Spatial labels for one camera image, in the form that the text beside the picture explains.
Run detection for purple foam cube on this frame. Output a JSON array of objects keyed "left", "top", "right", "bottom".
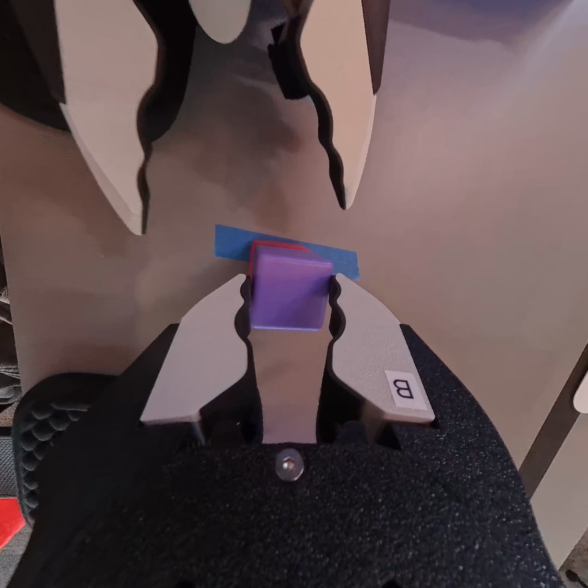
[{"left": 250, "top": 250, "right": 334, "bottom": 331}]

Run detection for black textured armrest pad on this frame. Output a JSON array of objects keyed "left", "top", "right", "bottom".
[{"left": 11, "top": 371, "right": 125, "bottom": 529}]

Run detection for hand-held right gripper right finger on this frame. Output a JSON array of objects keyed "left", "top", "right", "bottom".
[{"left": 317, "top": 273, "right": 437, "bottom": 442}]

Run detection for red foam cube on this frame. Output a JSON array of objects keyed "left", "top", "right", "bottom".
[{"left": 250, "top": 241, "right": 307, "bottom": 267}]

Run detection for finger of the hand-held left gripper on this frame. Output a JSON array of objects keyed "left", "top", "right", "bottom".
[
  {"left": 55, "top": 0, "right": 198, "bottom": 236},
  {"left": 269, "top": 0, "right": 379, "bottom": 211}
]

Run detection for orange traffic cone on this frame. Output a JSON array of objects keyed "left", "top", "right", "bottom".
[{"left": 0, "top": 501, "right": 28, "bottom": 552}]

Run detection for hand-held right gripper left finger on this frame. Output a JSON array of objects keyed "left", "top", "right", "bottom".
[{"left": 140, "top": 273, "right": 262, "bottom": 442}]

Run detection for blue tape strip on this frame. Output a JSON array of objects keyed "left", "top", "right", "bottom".
[{"left": 214, "top": 224, "right": 361, "bottom": 279}]

